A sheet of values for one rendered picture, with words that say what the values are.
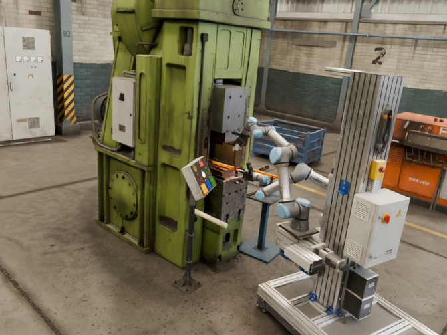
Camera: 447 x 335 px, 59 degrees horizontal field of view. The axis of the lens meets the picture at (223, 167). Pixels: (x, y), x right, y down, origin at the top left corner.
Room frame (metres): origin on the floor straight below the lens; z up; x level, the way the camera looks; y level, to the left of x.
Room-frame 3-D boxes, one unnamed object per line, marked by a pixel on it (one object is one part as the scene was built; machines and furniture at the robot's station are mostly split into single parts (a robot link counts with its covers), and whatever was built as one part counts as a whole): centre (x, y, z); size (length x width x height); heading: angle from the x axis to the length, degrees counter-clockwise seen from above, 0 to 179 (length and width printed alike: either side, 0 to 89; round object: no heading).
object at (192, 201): (3.11, 0.24, 0.54); 0.04 x 0.04 x 1.08; 50
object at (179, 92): (3.59, 0.40, 1.15); 0.44 x 0.26 x 2.30; 50
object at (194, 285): (3.10, 0.24, 0.05); 0.22 x 0.22 x 0.09; 50
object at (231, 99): (3.75, 0.08, 1.56); 0.42 x 0.39 x 0.40; 50
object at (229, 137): (3.72, 0.10, 1.32); 0.42 x 0.20 x 0.10; 50
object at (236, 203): (3.77, 0.08, 0.69); 0.56 x 0.38 x 0.45; 50
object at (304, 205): (2.80, -0.62, 0.98); 0.13 x 0.12 x 0.14; 119
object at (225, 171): (3.72, 0.10, 0.96); 0.42 x 0.20 x 0.09; 50
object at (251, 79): (4.11, -0.03, 1.15); 0.44 x 0.26 x 2.30; 50
